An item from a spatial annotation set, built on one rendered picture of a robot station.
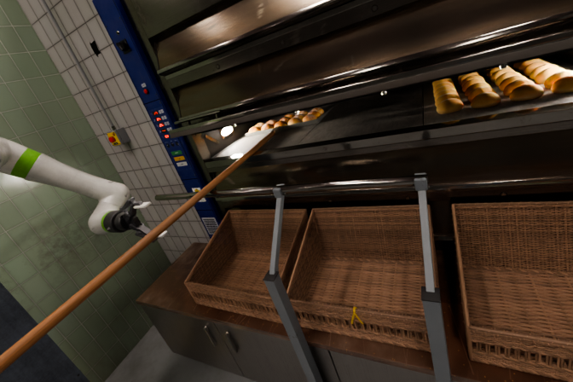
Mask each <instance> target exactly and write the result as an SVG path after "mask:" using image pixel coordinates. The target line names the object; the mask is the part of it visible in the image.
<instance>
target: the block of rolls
mask: <svg viewBox="0 0 573 382"><path fill-rule="evenodd" d="M513 69H515V70H518V71H519V72H523V73H524V76H530V78H531V79H532V80H535V82H536V83H537V84H544V86H545V87H546V88H547V89H551V91H552V92H553V93H556V94H560V93H569V92H573V71H566V70H565V69H563V68H561V67H558V66H557V65H554V64H550V63H549V62H546V61H544V60H543V59H539V58H537V59H533V60H529V61H522V62H518V63H514V64H513ZM519 72H515V71H514V70H512V69H511V68H510V67H506V68H503V69H500V68H499V67H495V68H491V69H487V70H485V71H484V75H485V76H488V78H489V79H490V80H491V82H493V83H495V85H496V86H499V89H500V90H501V91H503V93H504V95H505V96H509V98H510V99H511V101H527V100H532V99H535V98H539V97H541V96H542V95H543V93H544V90H543V88H542V87H541V86H540V85H537V84H534V82H532V81H531V80H528V79H527V78H526V77H524V76H522V75H521V74H520V73H519ZM458 80H459V85H461V87H462V90H463V92H465V95H466V96H467V97H468V101H470V102H471V106H472V108H486V107H492V106H496V105H498V104H499V103H500V102H501V98H500V96H499V95H497V94H496V92H495V90H494V89H492V88H491V86H490V85H489V84H487V83H486V82H485V81H484V78H483V77H482V76H480V75H479V73H478V72H473V73H468V74H465V75H460V76H459V77H458ZM432 85H433V89H434V90H433V93H434V97H435V105H436V107H437V112H438V113H440V114H444V113H454V112H457V111H460V110H461V109H462V108H463V103H462V101H461V100H460V97H459V95H458V93H457V92H456V89H455V87H454V82H453V81H452V79H451V78H446V79H442V80H438V81H434V82H433V83H432Z"/></svg>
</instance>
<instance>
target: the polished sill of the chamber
mask: <svg viewBox="0 0 573 382"><path fill-rule="evenodd" d="M572 119H573V102H570V103H565V104H558V105H553V106H547V107H537V108H531V109H526V110H520V111H515V112H509V113H498V114H493V115H488V116H482V117H476V118H470V119H460V120H455V121H449V122H443V123H438V124H428V125H421V126H416V127H410V128H405V129H400V130H389V131H383V132H378V133H372V134H366V135H361V136H351V137H345V138H339V139H333V140H328V141H322V142H312V143H306V144H301V145H295V146H290V147H283V148H274V149H268V150H263V151H257V152H255V153H254V154H253V155H252V156H250V157H249V158H248V159H247V160H246V161H245V162H243V163H242V164H245V163H251V162H258V161H265V160H271V159H283V158H290V157H296V156H303V155H309V154H316V153H328V152H335V151H341V150H348V149H354V148H366V147H373V146H379V145H386V144H392V143H399V142H411V141H418V140H425V139H432V138H438V137H445V136H457V135H463V134H470V133H476V132H483V131H489V130H501V129H508V128H514V127H521V126H528V125H534V124H546V123H553V122H559V121H566V120H572ZM243 154H244V153H241V154H236V155H229V156H224V157H218V158H213V159H208V160H207V161H206V162H205V166H206V168H212V167H219V166H225V165H232V164H233V163H234V162H235V161H236V160H237V159H239V158H240V157H241V156H242V155H243Z"/></svg>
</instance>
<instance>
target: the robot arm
mask: <svg viewBox="0 0 573 382"><path fill-rule="evenodd" d="M0 172H2V173H4V174H8V175H11V176H14V177H20V178H24V179H25V180H27V181H32V182H39V183H43V184H47V185H50V186H54V187H57V188H64V189H66V190H69V191H73V192H75V193H78V194H82V195H85V196H87V197H90V198H93V199H96V200H98V201H99V203H98V205H97V207H96V208H95V210H94V211H93V213H92V214H91V216H90V218H89V221H88V226H89V228H90V230H91V231H92V232H93V233H95V234H109V233H123V232H125V231H127V230H131V229H133V230H135V231H136V234H135V235H136V236H140V237H142V238H143V237H144V236H145V235H147V234H148V233H149V232H151V231H152V230H151V229H149V228H147V227H146V226H144V223H141V222H140V220H139V219H138V217H137V215H136V209H137V208H146V207H147V206H149V205H151V204H152V203H151V202H143V203H142V201H137V200H135V198H134V197H132V198H130V190H129V189H128V187H127V186H125V185H124V184H122V183H119V182H113V181H109V180H107V179H103V178H100V177H96V176H93V175H91V174H89V173H86V172H83V171H80V170H78V169H75V168H73V167H71V166H69V165H65V164H63V163H61V162H60V161H58V160H56V159H53V158H51V157H49V156H48V155H46V154H44V153H39V152H37V151H35V150H32V149H30V148H27V147H25V146H22V145H20V144H18V143H16V142H12V141H10V140H8V139H5V138H2V137H0ZM129 206H130V210H129V211H127V210H128V208H129ZM140 225H141V226H140Z"/></svg>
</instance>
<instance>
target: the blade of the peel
mask: <svg viewBox="0 0 573 382"><path fill-rule="evenodd" d="M331 109H332V107H328V108H324V109H323V110H324V114H322V115H321V116H320V118H318V119H314V120H310V121H305V122H301V123H296V124H289V125H284V126H281V130H289V129H293V128H298V127H302V126H306V125H312V124H319V123H320V122H321V120H322V119H323V118H324V117H325V116H326V115H327V113H328V112H329V111H330V110H331ZM273 129H274V128H272V129H267V130H260V131H255V132H251V133H249V132H247V133H246V134H245V135H246V137H250V136H258V135H263V134H268V133H270V132H271V131H272V130H273Z"/></svg>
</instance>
